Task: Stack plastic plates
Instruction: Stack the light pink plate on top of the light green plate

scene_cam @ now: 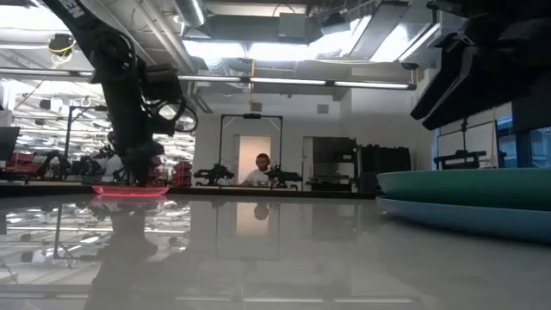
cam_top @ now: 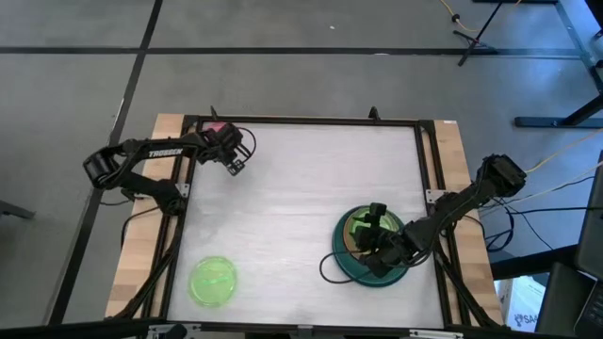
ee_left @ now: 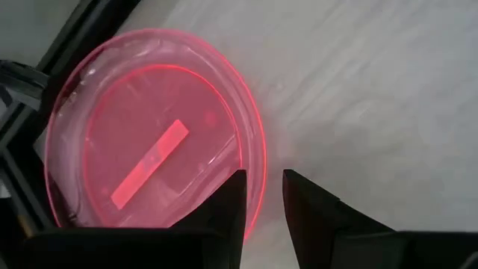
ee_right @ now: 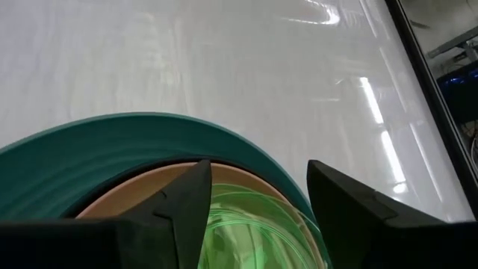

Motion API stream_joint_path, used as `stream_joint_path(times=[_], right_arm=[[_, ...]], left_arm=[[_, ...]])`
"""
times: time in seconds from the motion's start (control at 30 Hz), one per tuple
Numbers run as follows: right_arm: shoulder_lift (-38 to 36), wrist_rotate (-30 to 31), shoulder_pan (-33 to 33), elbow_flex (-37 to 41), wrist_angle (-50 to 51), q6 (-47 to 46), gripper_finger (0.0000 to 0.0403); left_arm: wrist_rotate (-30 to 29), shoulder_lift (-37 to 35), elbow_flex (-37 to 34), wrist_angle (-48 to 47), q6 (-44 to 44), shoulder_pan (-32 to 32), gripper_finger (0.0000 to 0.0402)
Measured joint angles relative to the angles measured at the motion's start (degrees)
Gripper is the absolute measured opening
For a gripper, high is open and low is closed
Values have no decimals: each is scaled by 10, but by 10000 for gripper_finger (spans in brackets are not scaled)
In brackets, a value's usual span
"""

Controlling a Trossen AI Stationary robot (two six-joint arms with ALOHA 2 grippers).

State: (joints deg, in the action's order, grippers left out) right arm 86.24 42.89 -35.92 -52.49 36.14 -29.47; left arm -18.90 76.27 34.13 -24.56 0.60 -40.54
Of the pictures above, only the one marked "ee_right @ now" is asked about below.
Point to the orange plastic plate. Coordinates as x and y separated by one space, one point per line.
123 201

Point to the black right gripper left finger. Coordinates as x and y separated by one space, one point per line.
186 209

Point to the green translucent plastic plate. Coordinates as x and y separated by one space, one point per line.
242 231

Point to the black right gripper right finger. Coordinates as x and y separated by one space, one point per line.
343 216

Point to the black plastic plate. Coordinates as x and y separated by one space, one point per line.
71 212

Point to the teal plastic plate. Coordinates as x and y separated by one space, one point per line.
112 149

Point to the black aluminium table frame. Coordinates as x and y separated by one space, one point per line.
429 86

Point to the dark device with blue light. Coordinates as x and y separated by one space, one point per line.
461 89

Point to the grey metal bar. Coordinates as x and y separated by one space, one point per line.
453 43

